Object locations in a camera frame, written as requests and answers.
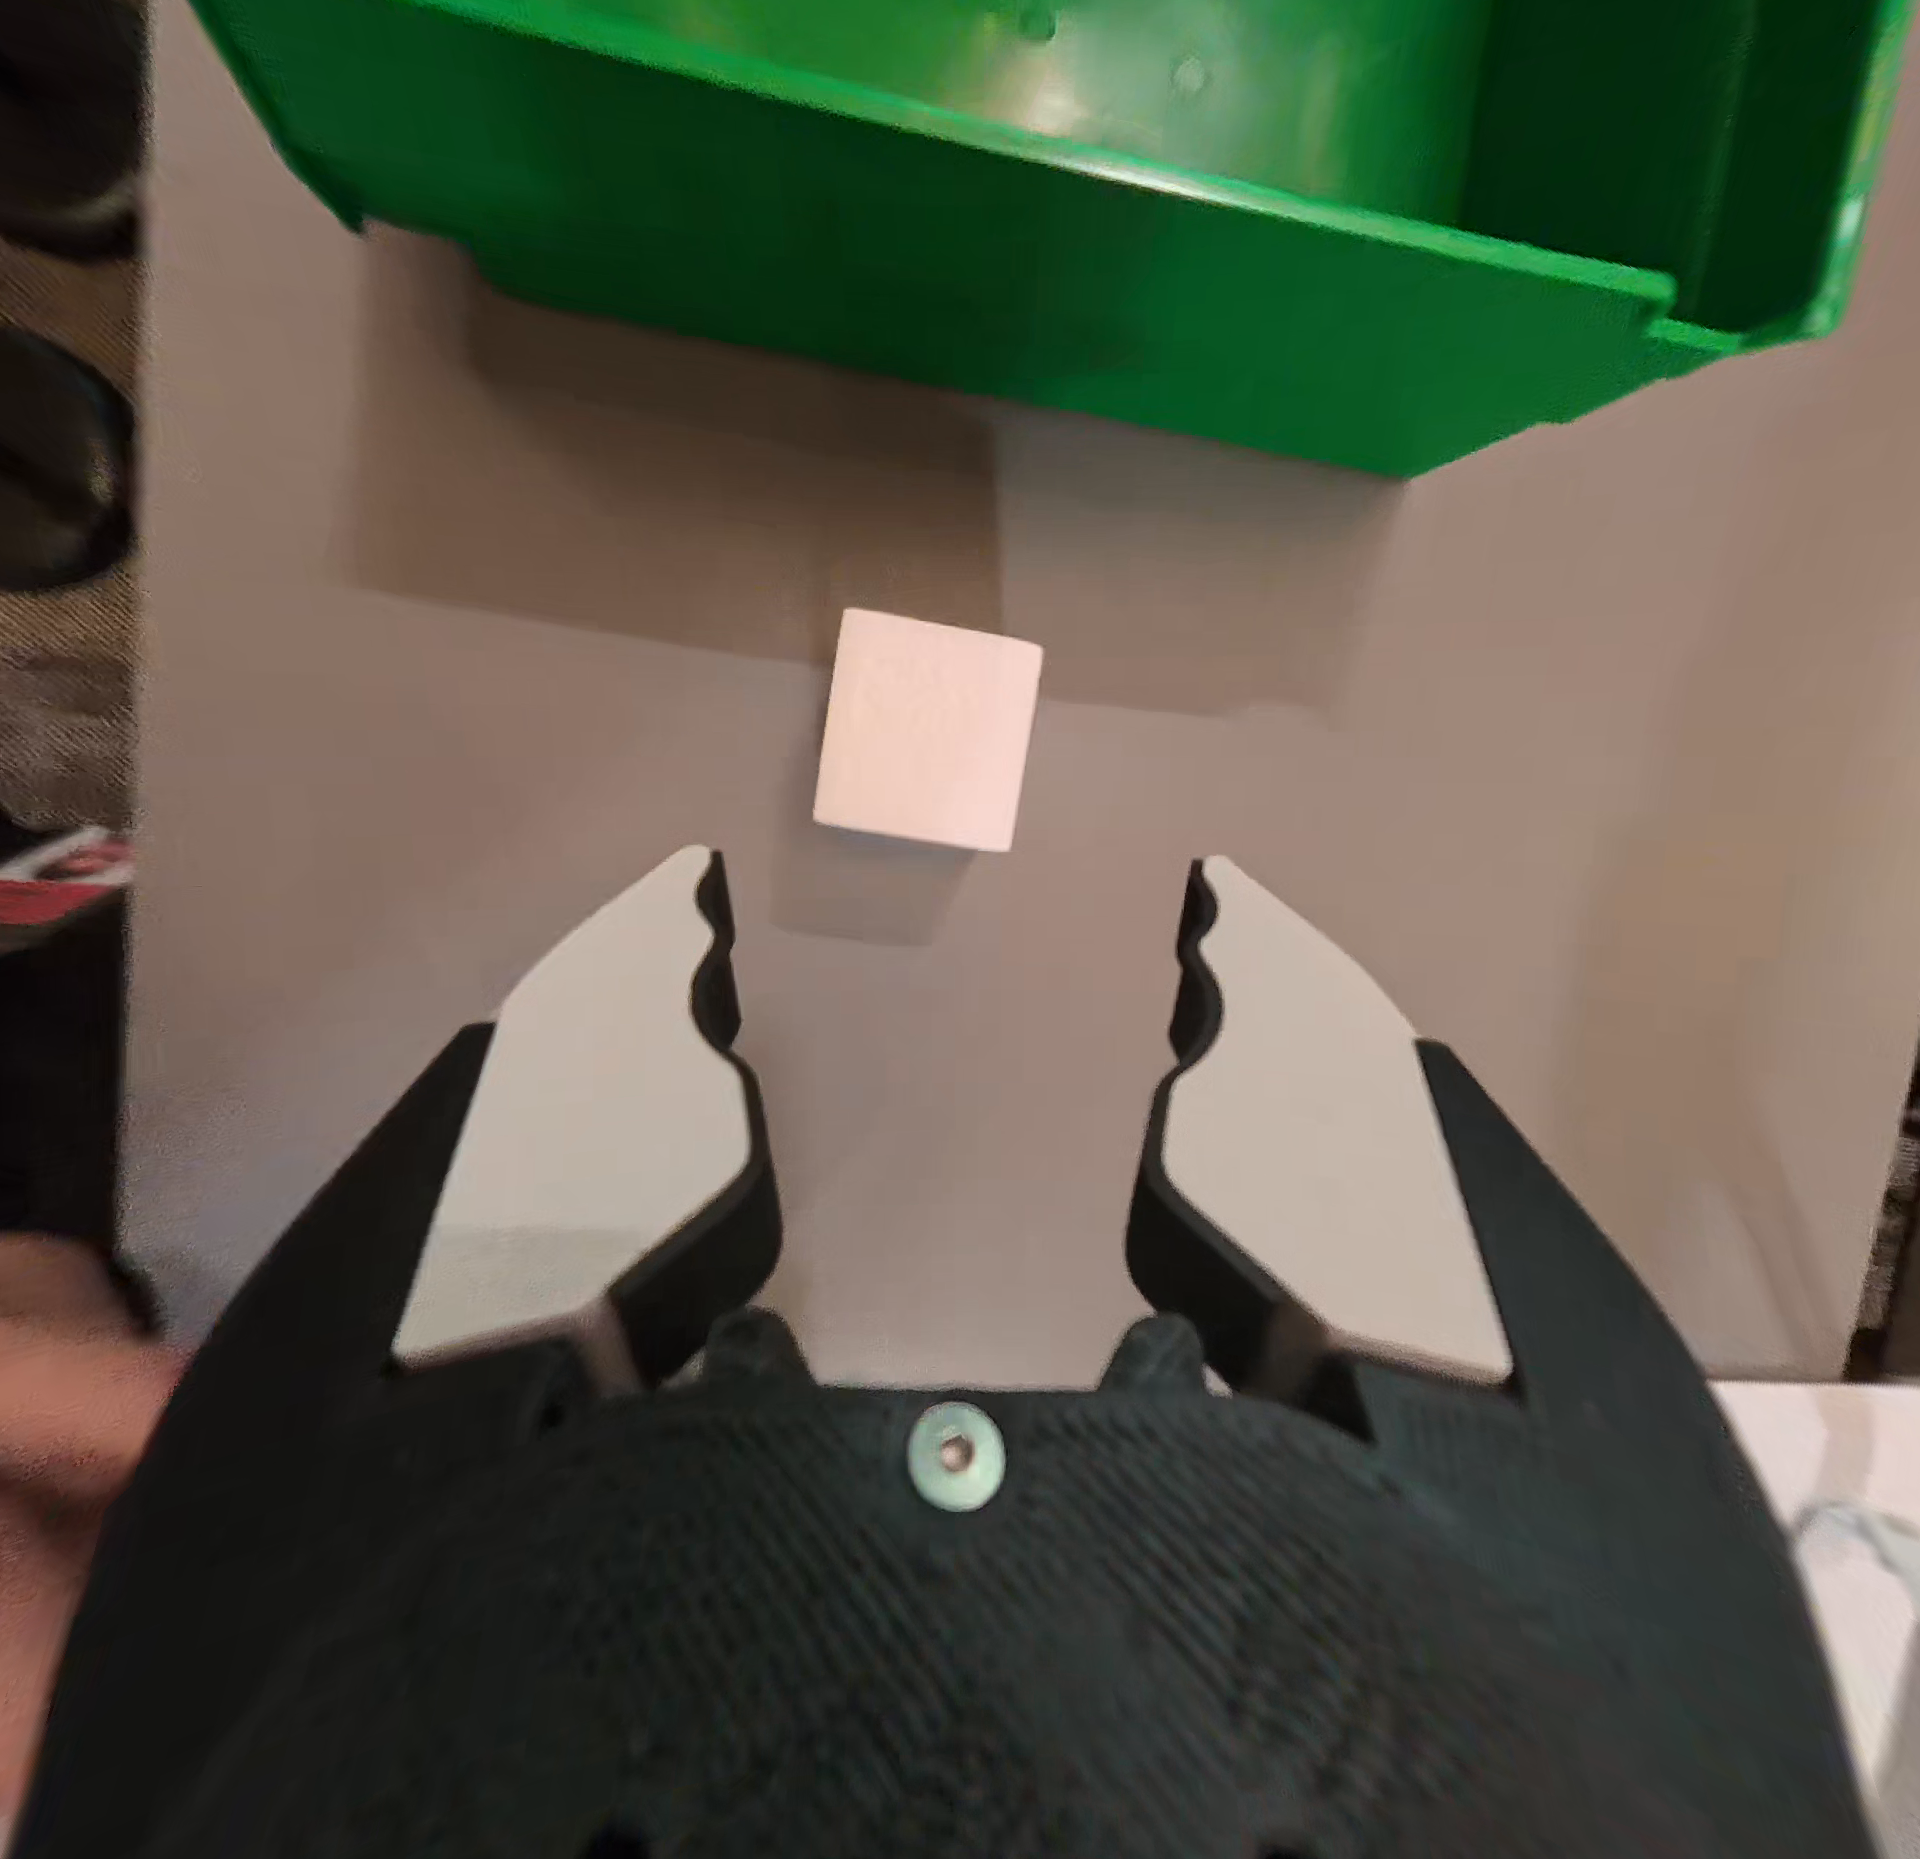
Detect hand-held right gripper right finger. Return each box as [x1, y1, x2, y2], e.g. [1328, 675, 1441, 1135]
[1125, 854, 1516, 1392]

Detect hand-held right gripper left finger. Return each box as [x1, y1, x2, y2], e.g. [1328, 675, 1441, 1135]
[388, 844, 785, 1392]

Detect white foam cube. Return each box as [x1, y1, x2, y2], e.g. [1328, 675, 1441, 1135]
[812, 606, 1046, 852]

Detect green plastic bin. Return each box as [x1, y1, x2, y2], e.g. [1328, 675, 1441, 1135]
[151, 0, 1884, 481]

